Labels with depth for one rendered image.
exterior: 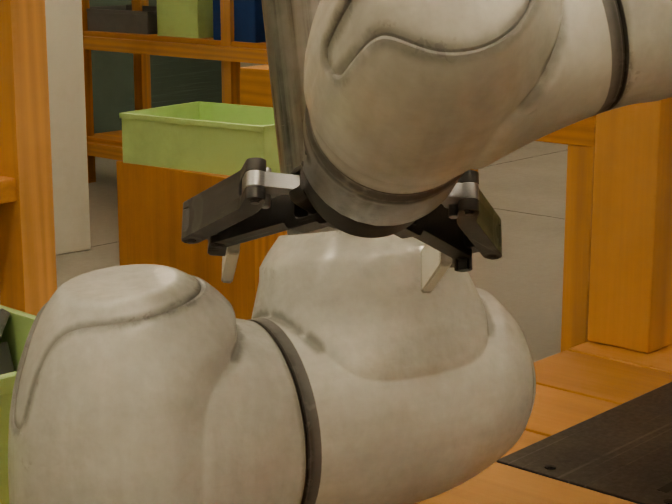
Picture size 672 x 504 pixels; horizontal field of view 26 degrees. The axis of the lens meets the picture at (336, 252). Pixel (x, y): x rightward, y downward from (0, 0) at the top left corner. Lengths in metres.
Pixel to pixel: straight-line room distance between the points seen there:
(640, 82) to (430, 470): 0.44
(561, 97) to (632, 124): 1.14
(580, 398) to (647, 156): 0.32
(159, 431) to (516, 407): 0.29
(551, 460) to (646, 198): 0.49
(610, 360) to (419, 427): 0.79
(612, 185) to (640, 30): 1.15
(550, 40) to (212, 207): 0.31
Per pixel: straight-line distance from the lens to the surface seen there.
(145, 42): 7.72
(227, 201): 0.86
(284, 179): 0.83
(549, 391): 1.67
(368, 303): 1.02
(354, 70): 0.62
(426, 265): 0.98
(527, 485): 1.34
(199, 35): 7.55
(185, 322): 0.95
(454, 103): 0.61
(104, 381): 0.94
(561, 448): 1.44
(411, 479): 1.05
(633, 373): 1.76
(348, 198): 0.74
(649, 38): 0.68
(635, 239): 1.81
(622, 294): 1.84
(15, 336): 1.72
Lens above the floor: 1.39
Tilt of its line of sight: 12 degrees down
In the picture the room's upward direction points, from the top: straight up
